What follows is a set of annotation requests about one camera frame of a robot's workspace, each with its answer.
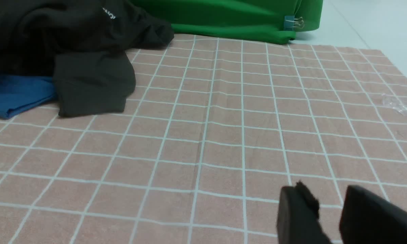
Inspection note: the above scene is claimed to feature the blue binder clip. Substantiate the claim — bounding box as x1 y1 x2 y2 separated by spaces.
283 16 304 31

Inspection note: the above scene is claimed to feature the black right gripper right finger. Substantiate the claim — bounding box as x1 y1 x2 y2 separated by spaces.
339 185 407 244

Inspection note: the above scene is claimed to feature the green backdrop cloth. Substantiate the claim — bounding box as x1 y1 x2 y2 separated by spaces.
132 0 324 45

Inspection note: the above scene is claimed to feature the clear plastic scrap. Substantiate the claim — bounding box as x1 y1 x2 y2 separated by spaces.
382 94 407 116

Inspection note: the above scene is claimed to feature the pink checkered tablecloth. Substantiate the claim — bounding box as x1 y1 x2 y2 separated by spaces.
0 35 407 244

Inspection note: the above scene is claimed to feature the blue shirt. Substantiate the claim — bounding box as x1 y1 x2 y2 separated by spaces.
0 75 58 119

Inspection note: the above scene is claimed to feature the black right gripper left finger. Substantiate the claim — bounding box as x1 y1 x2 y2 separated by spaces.
277 181 331 244

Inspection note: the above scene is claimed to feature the dark gray long-sleeve shirt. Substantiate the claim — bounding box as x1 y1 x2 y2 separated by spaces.
0 0 174 117

